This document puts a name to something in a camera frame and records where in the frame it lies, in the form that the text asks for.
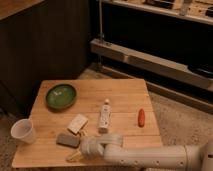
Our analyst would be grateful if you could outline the white plastic cup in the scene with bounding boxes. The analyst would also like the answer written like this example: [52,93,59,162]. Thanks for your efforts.
[10,119,36,144]

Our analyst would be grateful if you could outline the white tube with cap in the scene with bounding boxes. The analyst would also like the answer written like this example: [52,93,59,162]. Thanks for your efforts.
[98,99,111,133]

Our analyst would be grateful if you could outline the metal shelving unit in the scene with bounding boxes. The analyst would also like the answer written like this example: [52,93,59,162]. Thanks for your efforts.
[89,0,213,114]

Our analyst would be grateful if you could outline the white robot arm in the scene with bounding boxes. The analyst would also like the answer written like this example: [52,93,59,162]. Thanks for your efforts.
[66,133,213,171]

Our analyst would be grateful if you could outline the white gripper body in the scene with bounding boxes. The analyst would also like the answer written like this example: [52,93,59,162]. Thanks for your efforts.
[80,137,104,157]

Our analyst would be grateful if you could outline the green ceramic bowl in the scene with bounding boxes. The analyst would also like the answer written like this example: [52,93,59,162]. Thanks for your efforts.
[45,84,77,110]

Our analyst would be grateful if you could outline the red orange carrot toy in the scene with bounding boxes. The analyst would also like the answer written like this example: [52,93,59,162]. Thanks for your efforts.
[138,108,145,127]

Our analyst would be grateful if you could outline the wooden table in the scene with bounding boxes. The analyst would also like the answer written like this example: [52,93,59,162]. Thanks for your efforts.
[12,79,162,168]

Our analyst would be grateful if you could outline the dark wooden cabinet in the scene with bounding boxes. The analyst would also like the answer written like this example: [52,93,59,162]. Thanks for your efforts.
[0,0,91,116]

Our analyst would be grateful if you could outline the white rectangular sponge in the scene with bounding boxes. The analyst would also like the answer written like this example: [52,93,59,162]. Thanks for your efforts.
[67,114,88,134]

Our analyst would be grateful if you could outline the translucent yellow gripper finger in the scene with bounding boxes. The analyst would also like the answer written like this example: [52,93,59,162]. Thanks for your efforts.
[79,130,87,137]
[66,150,83,163]

